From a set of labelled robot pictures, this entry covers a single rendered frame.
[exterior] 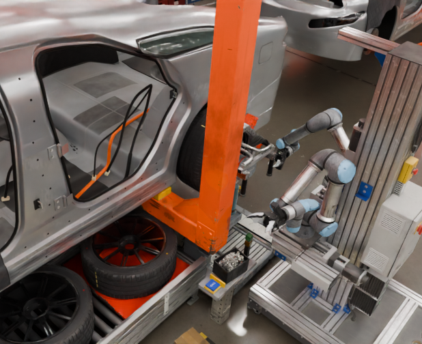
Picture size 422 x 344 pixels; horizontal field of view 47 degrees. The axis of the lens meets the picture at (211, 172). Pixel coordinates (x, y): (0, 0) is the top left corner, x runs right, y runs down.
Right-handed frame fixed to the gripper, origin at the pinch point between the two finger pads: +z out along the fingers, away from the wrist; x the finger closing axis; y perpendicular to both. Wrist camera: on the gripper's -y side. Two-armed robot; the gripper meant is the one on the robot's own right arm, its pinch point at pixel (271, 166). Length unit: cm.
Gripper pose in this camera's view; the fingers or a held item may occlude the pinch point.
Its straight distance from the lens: 362.5
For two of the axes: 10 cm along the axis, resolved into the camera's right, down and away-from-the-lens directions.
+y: 0.8, -8.0, -6.0
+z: -6.3, 4.2, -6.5
